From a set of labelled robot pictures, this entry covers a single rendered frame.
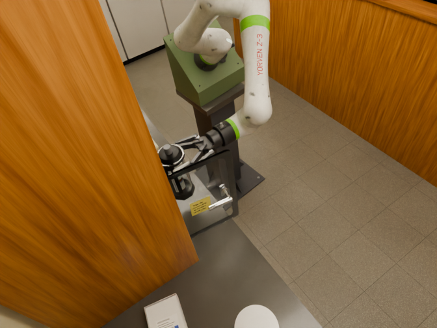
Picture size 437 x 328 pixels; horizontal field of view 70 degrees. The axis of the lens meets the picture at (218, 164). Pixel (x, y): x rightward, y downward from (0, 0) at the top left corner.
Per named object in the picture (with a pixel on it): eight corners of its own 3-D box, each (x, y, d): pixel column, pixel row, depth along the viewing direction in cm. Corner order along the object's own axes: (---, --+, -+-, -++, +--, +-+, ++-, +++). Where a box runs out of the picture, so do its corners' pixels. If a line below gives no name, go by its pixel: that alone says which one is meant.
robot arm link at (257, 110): (263, 44, 128) (237, 41, 125) (274, 28, 117) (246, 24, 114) (266, 129, 121) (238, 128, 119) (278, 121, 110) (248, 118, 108)
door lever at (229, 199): (203, 202, 110) (203, 198, 108) (227, 191, 112) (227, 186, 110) (210, 213, 106) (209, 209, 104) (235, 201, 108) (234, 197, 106)
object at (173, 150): (166, 172, 112) (162, 160, 107) (154, 158, 117) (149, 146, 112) (188, 159, 115) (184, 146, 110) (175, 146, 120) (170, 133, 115)
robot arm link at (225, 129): (237, 146, 127) (224, 134, 132) (235, 125, 118) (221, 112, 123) (225, 153, 125) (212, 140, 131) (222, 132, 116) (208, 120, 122)
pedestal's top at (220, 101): (214, 71, 211) (214, 66, 208) (247, 91, 193) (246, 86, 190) (176, 94, 200) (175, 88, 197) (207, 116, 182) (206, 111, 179)
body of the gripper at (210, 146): (210, 124, 123) (190, 135, 121) (222, 136, 118) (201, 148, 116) (212, 138, 129) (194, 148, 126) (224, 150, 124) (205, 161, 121)
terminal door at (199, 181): (169, 247, 121) (138, 187, 91) (238, 213, 128) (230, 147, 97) (170, 249, 121) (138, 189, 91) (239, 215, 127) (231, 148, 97)
